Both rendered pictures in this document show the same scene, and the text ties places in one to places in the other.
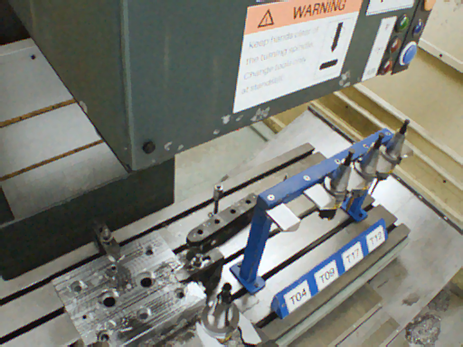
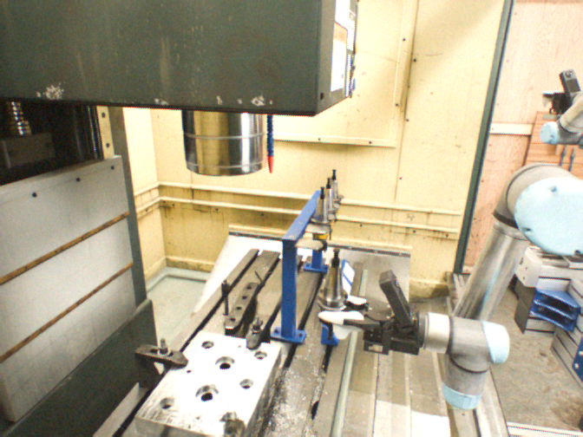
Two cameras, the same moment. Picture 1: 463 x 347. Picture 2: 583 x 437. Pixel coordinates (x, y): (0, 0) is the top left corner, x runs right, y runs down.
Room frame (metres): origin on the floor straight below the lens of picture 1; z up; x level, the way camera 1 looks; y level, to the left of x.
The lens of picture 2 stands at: (-0.27, 0.44, 1.66)
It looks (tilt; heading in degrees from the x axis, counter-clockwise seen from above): 21 degrees down; 329
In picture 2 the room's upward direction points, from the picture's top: 1 degrees clockwise
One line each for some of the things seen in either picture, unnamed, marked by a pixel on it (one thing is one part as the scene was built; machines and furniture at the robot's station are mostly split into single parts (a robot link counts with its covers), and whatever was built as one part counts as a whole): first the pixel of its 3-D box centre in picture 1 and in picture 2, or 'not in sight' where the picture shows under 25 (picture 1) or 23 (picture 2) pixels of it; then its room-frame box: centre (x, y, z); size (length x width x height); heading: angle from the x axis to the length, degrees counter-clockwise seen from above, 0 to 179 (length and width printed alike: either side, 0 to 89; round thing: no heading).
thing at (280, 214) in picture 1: (284, 219); (310, 244); (0.54, -0.11, 1.21); 0.07 x 0.05 x 0.01; 45
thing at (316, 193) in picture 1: (320, 197); (317, 229); (0.62, -0.19, 1.21); 0.07 x 0.05 x 0.01; 45
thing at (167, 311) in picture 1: (128, 294); (216, 385); (0.44, 0.21, 0.97); 0.29 x 0.23 x 0.05; 135
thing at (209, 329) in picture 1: (220, 319); (332, 298); (0.30, -0.01, 1.21); 0.06 x 0.06 x 0.03
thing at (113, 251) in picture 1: (107, 243); (162, 363); (0.56, 0.30, 0.97); 0.13 x 0.03 x 0.15; 45
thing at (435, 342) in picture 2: not in sight; (433, 331); (0.16, -0.16, 1.16); 0.08 x 0.05 x 0.08; 135
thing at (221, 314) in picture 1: (222, 306); (334, 279); (0.30, -0.01, 1.25); 0.04 x 0.04 x 0.07
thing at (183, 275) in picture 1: (199, 270); (258, 338); (0.53, 0.06, 0.97); 0.13 x 0.03 x 0.15; 135
